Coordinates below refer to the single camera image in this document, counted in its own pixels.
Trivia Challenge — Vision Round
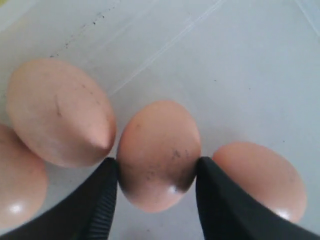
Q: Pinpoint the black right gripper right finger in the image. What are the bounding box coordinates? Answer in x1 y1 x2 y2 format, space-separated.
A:
195 156 320 240

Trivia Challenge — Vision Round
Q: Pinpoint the clear plastic bin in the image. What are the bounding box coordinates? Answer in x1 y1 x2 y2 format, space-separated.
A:
0 0 320 233

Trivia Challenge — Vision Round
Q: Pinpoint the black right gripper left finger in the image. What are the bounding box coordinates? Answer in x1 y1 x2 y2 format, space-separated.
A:
0 157 118 240

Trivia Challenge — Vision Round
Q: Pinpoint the brown egg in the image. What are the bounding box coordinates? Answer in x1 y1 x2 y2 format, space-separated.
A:
116 100 201 213
212 142 307 223
0 124 48 229
6 58 117 168

